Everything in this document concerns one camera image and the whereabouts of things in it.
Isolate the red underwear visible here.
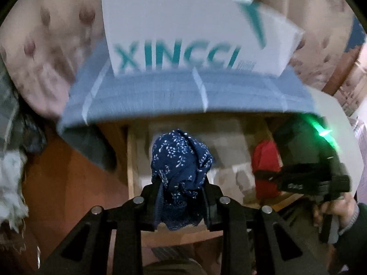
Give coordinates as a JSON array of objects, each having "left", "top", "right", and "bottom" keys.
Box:
[{"left": 252, "top": 141, "right": 283, "bottom": 200}]

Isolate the blue panel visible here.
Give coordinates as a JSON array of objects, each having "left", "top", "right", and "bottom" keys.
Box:
[{"left": 342, "top": 16, "right": 367, "bottom": 53}]

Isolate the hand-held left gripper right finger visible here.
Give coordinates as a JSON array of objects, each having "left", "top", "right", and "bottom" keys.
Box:
[{"left": 202, "top": 182, "right": 330, "bottom": 275}]

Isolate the plaid slipper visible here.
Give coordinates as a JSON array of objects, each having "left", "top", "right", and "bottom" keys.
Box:
[{"left": 150, "top": 246, "right": 187, "bottom": 261}]

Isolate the person's right forearm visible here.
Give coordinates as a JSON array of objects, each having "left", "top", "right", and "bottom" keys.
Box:
[{"left": 334, "top": 202, "right": 367, "bottom": 275}]

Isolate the navy floral underwear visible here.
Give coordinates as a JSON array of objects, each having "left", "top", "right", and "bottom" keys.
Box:
[{"left": 150, "top": 129, "right": 214, "bottom": 231}]

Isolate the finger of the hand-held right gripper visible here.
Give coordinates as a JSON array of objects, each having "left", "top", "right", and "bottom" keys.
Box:
[{"left": 254, "top": 170, "right": 283, "bottom": 182}]

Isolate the white box with teal print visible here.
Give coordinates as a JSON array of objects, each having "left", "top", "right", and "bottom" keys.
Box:
[{"left": 101, "top": 0, "right": 305, "bottom": 78}]

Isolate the wooden nightstand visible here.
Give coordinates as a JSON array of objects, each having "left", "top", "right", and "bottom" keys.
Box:
[{"left": 96, "top": 112, "right": 287, "bottom": 178}]

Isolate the blue checked cloth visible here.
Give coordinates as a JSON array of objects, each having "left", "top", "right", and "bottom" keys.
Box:
[{"left": 56, "top": 38, "right": 319, "bottom": 172}]

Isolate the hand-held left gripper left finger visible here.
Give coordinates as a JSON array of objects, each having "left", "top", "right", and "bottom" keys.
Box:
[{"left": 37, "top": 182, "right": 164, "bottom": 275}]

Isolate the white crumpled sheet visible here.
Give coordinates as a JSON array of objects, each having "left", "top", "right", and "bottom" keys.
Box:
[{"left": 0, "top": 149, "right": 31, "bottom": 232}]

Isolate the grey plaid cloth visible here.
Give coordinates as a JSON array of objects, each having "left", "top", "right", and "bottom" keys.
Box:
[{"left": 0, "top": 69, "right": 46, "bottom": 155}]

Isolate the white bed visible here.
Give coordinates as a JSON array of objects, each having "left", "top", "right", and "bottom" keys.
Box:
[{"left": 310, "top": 87, "right": 362, "bottom": 195}]

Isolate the person's right hand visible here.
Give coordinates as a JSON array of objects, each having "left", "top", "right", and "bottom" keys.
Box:
[{"left": 314, "top": 192, "right": 359, "bottom": 232}]

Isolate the wooden bed frame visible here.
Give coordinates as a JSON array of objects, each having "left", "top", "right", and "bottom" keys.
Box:
[{"left": 323, "top": 59, "right": 367, "bottom": 95}]

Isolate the wooden drawer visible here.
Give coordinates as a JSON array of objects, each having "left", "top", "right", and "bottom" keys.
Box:
[{"left": 126, "top": 120, "right": 307, "bottom": 248}]

